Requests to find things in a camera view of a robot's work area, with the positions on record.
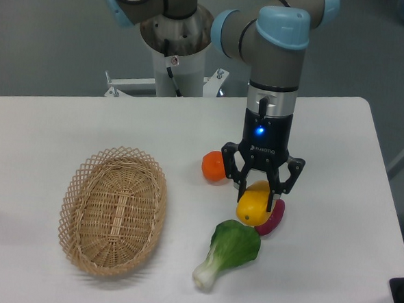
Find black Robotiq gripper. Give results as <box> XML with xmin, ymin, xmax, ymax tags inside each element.
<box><xmin>221</xmin><ymin>109</ymin><xmax>305</xmax><ymax>212</ymax></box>

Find yellow mango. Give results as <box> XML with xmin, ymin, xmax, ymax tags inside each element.
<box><xmin>236</xmin><ymin>180</ymin><xmax>272</xmax><ymax>227</ymax></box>

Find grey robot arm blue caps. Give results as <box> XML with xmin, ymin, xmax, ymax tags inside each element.
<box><xmin>106</xmin><ymin>0</ymin><xmax>340</xmax><ymax>210</ymax></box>

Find woven wicker basket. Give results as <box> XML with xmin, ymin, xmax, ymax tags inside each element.
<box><xmin>58</xmin><ymin>147</ymin><xmax>167</xmax><ymax>276</ymax></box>

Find orange fruit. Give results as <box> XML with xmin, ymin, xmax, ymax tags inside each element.
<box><xmin>201</xmin><ymin>150</ymin><xmax>227</xmax><ymax>182</ymax></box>

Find magenta dragon fruit slice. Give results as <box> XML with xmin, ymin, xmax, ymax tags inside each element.
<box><xmin>255</xmin><ymin>199</ymin><xmax>286</xmax><ymax>237</ymax></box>

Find green bok choy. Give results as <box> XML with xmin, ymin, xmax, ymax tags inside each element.
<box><xmin>192</xmin><ymin>220</ymin><xmax>261</xmax><ymax>291</ymax></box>

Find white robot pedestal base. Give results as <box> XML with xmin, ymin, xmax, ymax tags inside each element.
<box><xmin>105</xmin><ymin>4</ymin><xmax>229</xmax><ymax>97</ymax></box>

